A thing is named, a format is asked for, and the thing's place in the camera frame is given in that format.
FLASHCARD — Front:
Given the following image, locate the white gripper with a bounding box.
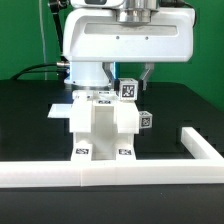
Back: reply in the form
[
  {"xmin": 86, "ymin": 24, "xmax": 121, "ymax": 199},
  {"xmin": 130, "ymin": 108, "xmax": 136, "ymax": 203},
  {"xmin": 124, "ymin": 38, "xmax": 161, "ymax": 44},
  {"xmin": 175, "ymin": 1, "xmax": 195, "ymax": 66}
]
[{"xmin": 63, "ymin": 0, "xmax": 195, "ymax": 91}]

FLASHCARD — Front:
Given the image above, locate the white tagged cube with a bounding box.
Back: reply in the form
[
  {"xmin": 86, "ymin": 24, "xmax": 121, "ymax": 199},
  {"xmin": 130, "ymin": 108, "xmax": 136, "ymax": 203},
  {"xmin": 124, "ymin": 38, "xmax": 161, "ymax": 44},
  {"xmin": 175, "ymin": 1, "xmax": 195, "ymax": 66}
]
[
  {"xmin": 139, "ymin": 111, "xmax": 152, "ymax": 129},
  {"xmin": 118, "ymin": 78, "xmax": 138, "ymax": 100}
]

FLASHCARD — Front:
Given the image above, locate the white chair seat part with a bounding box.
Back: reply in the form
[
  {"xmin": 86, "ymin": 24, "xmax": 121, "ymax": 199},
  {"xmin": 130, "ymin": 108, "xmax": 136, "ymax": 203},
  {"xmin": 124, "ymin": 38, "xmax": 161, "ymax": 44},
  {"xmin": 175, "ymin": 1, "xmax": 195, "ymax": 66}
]
[{"xmin": 70, "ymin": 99, "xmax": 136, "ymax": 161}]

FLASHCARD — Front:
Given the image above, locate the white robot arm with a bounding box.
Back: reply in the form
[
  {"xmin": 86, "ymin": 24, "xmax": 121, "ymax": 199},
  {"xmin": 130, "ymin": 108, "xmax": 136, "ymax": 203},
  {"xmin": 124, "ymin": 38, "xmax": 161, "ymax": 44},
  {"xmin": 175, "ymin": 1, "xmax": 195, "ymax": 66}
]
[{"xmin": 63, "ymin": 0, "xmax": 196, "ymax": 88}]

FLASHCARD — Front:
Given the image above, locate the white flat tagged plate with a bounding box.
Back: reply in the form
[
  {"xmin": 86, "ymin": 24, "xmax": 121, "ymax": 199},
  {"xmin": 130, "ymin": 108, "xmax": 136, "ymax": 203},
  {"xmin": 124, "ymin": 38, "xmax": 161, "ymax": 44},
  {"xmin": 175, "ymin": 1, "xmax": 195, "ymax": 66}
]
[{"xmin": 48, "ymin": 104, "xmax": 72, "ymax": 118}]

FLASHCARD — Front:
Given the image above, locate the black cable bundle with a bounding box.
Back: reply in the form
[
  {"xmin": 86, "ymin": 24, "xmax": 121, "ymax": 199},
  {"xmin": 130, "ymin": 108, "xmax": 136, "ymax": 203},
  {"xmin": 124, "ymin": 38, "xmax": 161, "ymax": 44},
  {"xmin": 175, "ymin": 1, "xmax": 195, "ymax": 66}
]
[{"xmin": 10, "ymin": 61, "xmax": 71, "ymax": 81}]

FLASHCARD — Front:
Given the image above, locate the white boundary fence frame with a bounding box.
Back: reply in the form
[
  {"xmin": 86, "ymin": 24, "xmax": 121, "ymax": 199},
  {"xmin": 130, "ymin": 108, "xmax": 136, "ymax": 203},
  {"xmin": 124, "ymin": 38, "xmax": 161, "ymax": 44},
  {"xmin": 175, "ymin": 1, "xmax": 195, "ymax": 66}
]
[{"xmin": 0, "ymin": 127, "xmax": 224, "ymax": 188}]

